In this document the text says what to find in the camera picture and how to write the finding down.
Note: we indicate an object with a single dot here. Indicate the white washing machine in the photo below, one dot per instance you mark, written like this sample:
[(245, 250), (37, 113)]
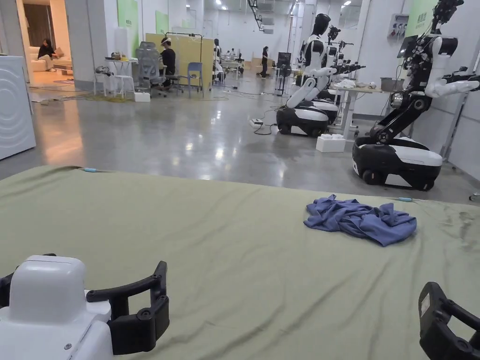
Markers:
[(15, 112)]

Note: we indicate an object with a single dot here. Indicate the pale sofa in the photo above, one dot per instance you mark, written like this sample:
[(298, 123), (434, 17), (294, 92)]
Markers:
[(60, 60)]

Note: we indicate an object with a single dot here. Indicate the black floor fan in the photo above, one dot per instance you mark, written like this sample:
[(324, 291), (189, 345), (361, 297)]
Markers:
[(284, 73)]

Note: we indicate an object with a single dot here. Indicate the white power strip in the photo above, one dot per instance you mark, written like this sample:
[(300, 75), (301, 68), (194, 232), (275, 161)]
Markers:
[(256, 122)]

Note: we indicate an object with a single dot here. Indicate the blue crumpled garment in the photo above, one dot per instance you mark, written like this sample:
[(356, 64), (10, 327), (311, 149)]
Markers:
[(360, 225)]

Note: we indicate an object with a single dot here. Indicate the bed with pale green sheet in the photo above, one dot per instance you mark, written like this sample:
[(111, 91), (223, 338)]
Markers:
[(225, 243)]

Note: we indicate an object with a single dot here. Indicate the grey plastic bin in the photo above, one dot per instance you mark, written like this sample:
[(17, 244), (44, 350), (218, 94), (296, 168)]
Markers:
[(392, 83)]

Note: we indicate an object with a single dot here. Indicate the white foam box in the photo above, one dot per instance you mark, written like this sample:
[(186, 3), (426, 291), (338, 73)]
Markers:
[(141, 96), (334, 143)]

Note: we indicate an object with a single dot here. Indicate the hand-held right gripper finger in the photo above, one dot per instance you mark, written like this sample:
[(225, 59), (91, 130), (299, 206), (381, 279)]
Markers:
[(442, 337)]

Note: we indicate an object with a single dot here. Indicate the black and white wheeled robot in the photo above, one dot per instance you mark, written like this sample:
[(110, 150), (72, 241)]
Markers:
[(330, 107), (397, 157), (300, 116)]

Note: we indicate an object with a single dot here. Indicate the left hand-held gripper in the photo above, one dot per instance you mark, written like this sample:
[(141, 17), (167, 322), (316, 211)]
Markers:
[(48, 300)]

